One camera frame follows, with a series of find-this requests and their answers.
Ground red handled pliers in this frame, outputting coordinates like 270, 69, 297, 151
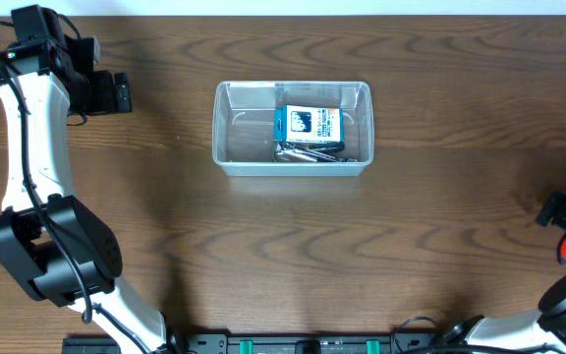
556, 233, 566, 266

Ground clear plastic storage box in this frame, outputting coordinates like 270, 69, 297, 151
212, 81, 374, 177

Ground blue white cardboard box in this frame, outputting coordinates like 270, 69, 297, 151
273, 105, 344, 144

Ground small steel hammer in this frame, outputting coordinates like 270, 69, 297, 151
273, 142, 345, 162

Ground silver combination wrench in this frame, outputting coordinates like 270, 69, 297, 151
279, 147, 357, 162

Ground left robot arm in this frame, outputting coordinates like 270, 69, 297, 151
0, 5, 177, 353

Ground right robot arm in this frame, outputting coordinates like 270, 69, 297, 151
438, 191, 566, 353

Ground left black cable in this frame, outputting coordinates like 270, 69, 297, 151
0, 13, 154, 354

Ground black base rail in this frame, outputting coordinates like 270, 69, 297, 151
61, 329, 441, 354

